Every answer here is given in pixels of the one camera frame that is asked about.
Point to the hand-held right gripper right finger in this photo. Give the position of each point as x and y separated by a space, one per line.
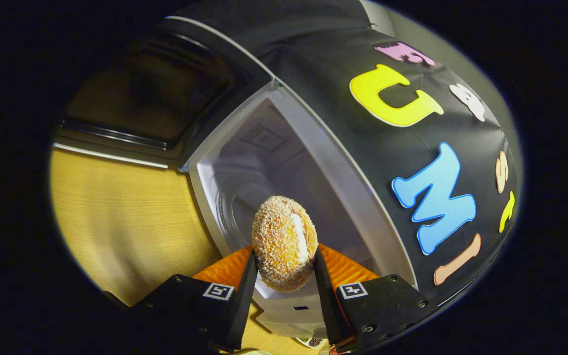
387 305

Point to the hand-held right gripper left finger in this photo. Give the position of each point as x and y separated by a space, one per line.
180 301

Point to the crumb-coated cream bun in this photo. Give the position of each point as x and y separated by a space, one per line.
279 246

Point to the white microwave oven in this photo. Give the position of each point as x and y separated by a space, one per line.
284 167

